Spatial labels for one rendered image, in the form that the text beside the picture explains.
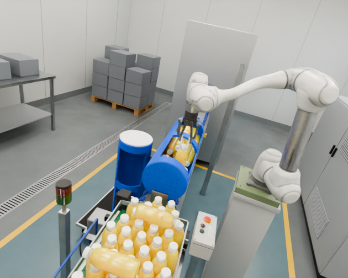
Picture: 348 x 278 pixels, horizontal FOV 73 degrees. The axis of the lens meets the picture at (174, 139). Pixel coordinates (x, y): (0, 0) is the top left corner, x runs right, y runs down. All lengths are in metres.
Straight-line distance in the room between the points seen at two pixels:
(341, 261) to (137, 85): 4.13
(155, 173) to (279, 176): 0.72
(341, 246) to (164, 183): 1.80
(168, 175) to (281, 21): 5.39
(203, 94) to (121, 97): 4.22
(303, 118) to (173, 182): 0.78
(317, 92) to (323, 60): 5.23
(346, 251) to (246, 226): 1.13
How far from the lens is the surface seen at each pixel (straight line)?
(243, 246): 2.02
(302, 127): 1.38
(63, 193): 1.13
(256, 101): 6.52
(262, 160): 1.68
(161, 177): 1.44
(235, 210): 1.82
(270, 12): 6.37
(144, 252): 1.08
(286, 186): 1.51
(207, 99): 1.07
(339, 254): 2.79
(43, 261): 2.46
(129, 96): 5.12
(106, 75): 5.33
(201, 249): 1.21
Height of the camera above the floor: 1.96
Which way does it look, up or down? 26 degrees down
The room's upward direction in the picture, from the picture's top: 12 degrees clockwise
